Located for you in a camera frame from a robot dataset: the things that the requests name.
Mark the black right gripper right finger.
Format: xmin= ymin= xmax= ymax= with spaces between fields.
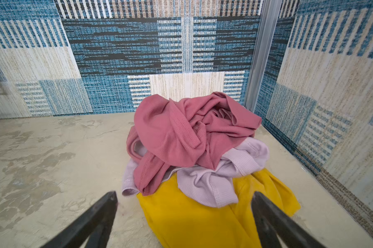
xmin=251 ymin=191 xmax=325 ymax=248

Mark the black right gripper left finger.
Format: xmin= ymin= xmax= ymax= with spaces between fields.
xmin=43 ymin=191 xmax=118 ymax=248

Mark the light lilac cloth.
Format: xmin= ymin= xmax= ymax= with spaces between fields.
xmin=121 ymin=136 xmax=270 ymax=208

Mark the yellow cloth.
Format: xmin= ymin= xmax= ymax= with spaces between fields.
xmin=137 ymin=169 xmax=301 ymax=248

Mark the dark pink cloth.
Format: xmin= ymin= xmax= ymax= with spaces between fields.
xmin=127 ymin=92 xmax=262 ymax=196

